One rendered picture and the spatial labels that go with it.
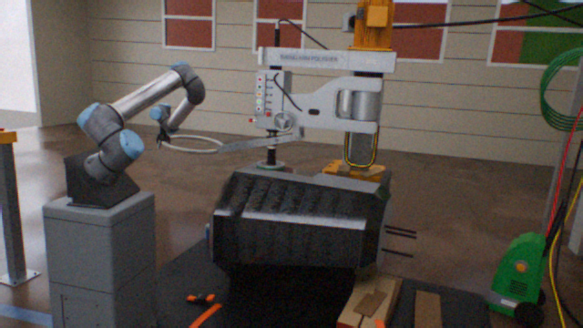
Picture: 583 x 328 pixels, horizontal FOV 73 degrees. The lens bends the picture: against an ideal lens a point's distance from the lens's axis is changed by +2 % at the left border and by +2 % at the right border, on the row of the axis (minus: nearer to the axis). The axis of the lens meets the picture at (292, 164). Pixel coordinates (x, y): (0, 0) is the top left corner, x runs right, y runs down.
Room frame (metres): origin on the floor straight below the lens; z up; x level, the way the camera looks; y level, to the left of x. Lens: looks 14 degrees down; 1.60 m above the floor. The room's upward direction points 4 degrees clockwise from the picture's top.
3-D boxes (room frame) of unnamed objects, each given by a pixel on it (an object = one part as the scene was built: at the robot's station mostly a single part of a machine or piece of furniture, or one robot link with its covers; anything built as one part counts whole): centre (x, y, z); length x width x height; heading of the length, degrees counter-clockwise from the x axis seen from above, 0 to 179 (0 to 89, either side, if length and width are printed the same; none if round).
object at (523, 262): (2.55, -1.65, 0.43); 0.35 x 0.35 x 0.87; 57
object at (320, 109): (2.78, -0.21, 1.35); 0.74 x 0.23 x 0.49; 76
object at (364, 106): (2.73, -0.47, 1.39); 0.19 x 0.19 x 0.20
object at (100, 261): (2.02, 1.03, 0.43); 0.50 x 0.50 x 0.85; 77
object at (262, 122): (2.87, 0.09, 1.36); 0.36 x 0.22 x 0.45; 76
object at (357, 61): (2.80, -0.17, 1.66); 0.96 x 0.25 x 0.17; 76
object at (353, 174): (3.37, -0.55, 0.76); 0.49 x 0.49 x 0.05; 72
